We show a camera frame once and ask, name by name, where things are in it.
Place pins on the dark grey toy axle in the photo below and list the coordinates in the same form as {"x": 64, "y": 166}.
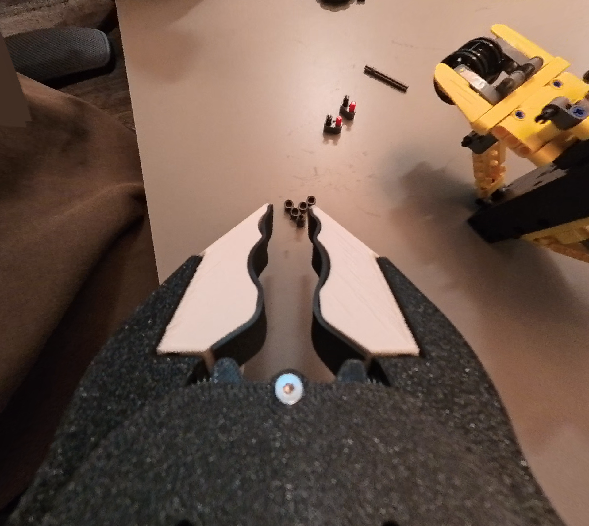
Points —
{"x": 385, "y": 77}

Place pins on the grey mesh shoe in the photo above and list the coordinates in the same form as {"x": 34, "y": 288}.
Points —
{"x": 60, "y": 52}

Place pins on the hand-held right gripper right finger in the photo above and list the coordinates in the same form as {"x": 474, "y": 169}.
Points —
{"x": 363, "y": 300}

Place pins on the grey red toy connector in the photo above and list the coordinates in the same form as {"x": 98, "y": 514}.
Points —
{"x": 347, "y": 110}
{"x": 332, "y": 127}

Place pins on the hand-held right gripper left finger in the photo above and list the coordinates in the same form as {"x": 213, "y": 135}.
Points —
{"x": 221, "y": 300}

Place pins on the yellow black toy vehicle model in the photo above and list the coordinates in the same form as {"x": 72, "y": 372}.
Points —
{"x": 506, "y": 121}

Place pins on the person's brown clothed leg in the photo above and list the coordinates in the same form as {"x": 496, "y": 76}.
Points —
{"x": 69, "y": 213}

